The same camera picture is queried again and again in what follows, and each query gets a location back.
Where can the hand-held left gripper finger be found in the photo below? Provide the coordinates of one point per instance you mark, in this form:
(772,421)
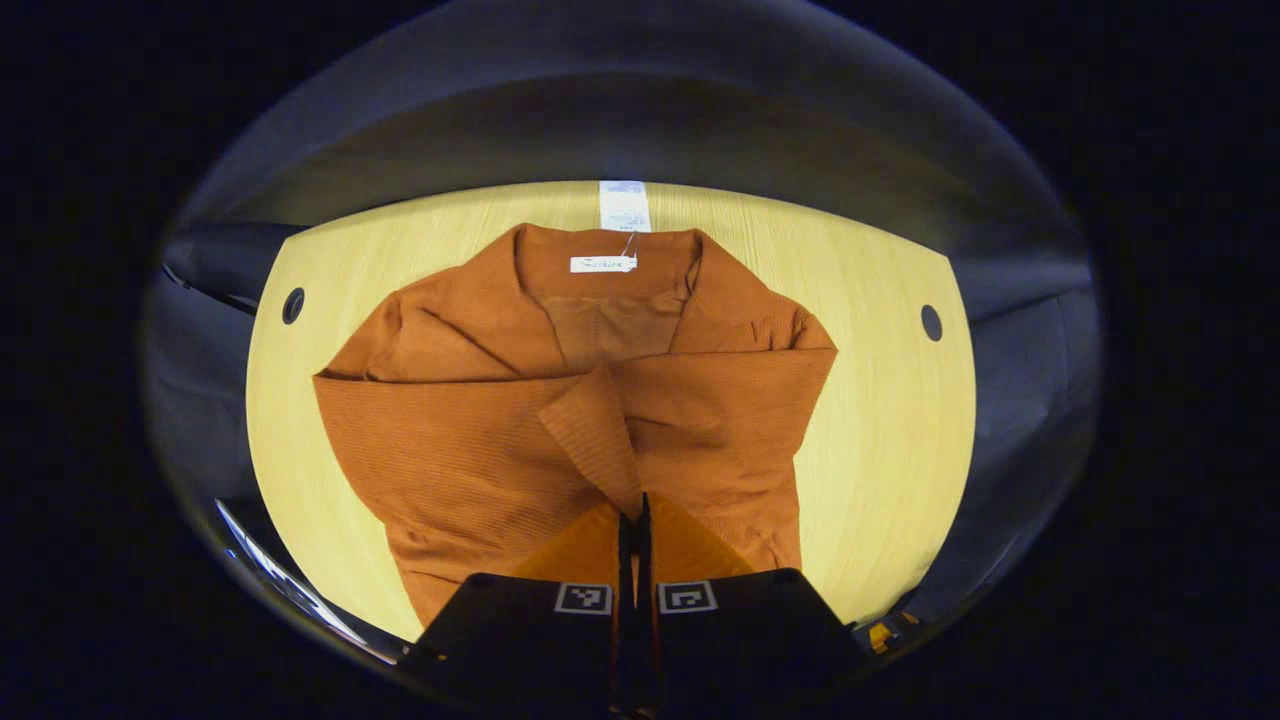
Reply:
(646,640)
(624,640)

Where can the orange knit garment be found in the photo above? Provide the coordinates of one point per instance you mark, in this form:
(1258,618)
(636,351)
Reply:
(480,450)

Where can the white paper hang tag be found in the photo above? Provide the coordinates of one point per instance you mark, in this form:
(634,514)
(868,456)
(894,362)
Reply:
(624,205)

